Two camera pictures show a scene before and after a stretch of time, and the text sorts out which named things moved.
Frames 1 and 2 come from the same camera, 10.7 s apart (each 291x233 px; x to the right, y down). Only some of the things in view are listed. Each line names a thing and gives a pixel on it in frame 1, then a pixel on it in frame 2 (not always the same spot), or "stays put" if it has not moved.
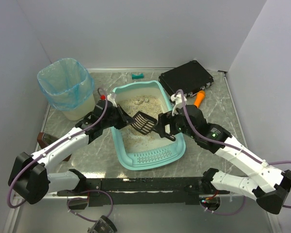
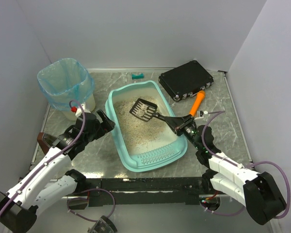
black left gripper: (119, 116) to (101, 124)
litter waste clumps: (139, 99) to (141, 112)
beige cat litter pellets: (133, 140) stays put
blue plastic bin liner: (66, 83) stays put
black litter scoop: (144, 124) to (146, 110)
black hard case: (185, 79) stays put
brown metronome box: (44, 139) stays put
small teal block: (137, 76) stays put
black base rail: (104, 191) stays put
